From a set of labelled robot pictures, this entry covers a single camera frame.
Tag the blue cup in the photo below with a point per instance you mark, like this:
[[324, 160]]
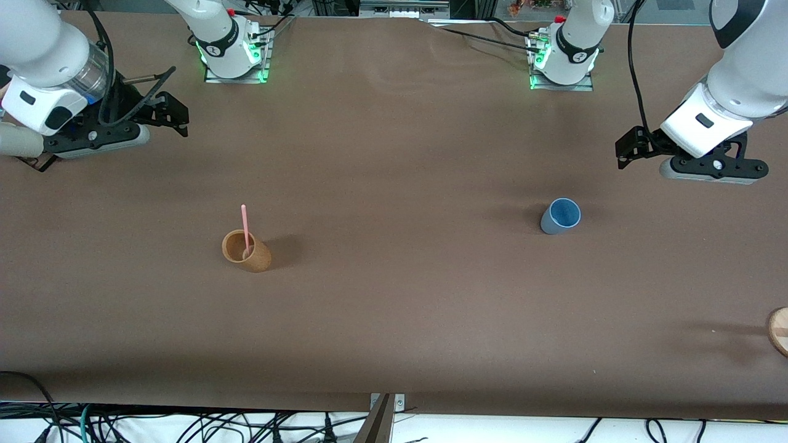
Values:
[[548, 224]]

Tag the pink chopstick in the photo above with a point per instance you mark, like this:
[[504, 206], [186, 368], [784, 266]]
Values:
[[245, 227]]

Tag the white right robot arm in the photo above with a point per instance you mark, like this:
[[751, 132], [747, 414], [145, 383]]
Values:
[[37, 43]]

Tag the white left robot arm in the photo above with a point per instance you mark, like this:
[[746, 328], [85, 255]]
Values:
[[751, 80]]

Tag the white cup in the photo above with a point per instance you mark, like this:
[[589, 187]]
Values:
[[18, 141]]

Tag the black cup rack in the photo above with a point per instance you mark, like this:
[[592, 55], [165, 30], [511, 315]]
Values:
[[40, 163]]

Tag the brown wooden cup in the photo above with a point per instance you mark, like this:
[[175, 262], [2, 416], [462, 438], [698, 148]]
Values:
[[261, 261]]

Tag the round wooden disc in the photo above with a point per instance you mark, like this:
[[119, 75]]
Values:
[[780, 332]]

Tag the grey electronics box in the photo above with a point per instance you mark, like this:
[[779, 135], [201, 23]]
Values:
[[400, 9]]

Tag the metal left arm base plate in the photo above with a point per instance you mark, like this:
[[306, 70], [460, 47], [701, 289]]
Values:
[[578, 87]]

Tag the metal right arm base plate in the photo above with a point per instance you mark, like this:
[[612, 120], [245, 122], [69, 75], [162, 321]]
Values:
[[266, 61]]

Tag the metal table bracket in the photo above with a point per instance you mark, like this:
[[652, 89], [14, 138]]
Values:
[[385, 418]]

